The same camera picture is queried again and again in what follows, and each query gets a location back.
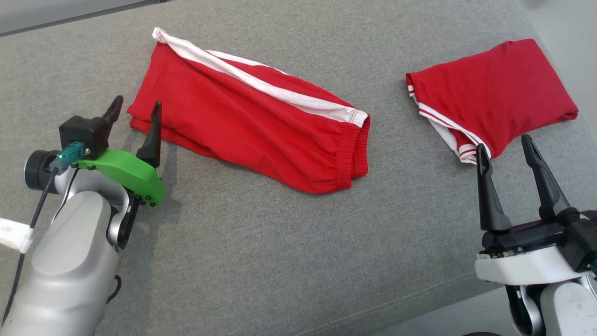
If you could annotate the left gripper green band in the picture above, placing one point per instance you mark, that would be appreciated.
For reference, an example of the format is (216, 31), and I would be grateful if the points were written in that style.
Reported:
(133, 175)

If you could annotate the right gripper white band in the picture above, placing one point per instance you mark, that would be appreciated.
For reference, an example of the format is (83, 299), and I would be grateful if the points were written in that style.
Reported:
(527, 263)

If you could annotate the red shorts white stripe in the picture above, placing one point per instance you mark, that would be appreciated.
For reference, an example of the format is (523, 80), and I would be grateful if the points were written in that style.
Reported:
(242, 126)

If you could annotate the red jersey white trim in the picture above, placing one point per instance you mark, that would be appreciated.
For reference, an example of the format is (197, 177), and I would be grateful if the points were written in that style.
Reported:
(503, 88)

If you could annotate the white tape label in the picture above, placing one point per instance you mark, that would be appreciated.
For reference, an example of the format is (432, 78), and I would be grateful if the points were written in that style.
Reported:
(11, 233)

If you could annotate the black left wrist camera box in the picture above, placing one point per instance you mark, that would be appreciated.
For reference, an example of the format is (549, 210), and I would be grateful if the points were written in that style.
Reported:
(84, 133)

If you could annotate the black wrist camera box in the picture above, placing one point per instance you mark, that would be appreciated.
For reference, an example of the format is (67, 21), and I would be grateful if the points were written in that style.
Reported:
(84, 133)
(583, 238)

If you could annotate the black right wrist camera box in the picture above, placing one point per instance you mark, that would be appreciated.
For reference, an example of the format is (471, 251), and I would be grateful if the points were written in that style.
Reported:
(583, 238)

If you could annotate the grey partition base rail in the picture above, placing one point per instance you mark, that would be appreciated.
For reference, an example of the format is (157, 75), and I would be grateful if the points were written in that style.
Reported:
(70, 18)

